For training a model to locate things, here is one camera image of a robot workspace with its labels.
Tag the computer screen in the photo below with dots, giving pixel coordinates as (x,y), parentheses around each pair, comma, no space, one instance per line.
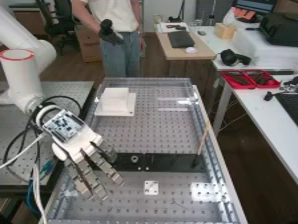
(255,5)

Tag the small white box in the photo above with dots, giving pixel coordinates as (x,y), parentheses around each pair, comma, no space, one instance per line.
(116,100)

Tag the red tray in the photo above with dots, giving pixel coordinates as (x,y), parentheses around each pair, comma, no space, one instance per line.
(239,80)
(267,79)

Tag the black bag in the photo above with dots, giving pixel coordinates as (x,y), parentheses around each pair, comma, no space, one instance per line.
(280,30)

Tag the black headphones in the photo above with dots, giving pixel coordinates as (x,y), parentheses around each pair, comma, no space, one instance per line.
(233,57)

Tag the wooden desk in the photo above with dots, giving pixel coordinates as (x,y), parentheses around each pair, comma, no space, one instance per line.
(187,58)

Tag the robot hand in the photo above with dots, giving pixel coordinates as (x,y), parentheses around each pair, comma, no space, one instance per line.
(74,136)

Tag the black plate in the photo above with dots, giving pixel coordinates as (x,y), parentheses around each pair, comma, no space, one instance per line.
(173,162)

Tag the black office chair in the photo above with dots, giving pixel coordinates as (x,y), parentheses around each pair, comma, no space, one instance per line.
(60,16)

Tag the small white square plate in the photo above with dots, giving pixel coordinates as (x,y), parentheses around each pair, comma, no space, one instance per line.
(151,187)

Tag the small wooden box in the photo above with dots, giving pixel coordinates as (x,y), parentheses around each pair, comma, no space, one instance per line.
(225,31)

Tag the clear box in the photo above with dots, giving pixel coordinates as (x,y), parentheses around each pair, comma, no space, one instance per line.
(168,133)

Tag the cardboard box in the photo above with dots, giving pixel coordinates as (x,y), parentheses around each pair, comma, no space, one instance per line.
(88,43)

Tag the white desk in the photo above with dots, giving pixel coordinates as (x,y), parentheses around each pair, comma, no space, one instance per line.
(261,116)
(261,55)

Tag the person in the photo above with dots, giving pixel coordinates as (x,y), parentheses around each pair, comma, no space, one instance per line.
(118,40)

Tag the thin stick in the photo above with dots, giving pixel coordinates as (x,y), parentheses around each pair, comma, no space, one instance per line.
(205,135)

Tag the white computer mouse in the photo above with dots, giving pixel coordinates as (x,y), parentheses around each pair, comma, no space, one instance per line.
(191,50)

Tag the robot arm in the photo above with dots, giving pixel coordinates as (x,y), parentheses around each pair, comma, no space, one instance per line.
(22,73)

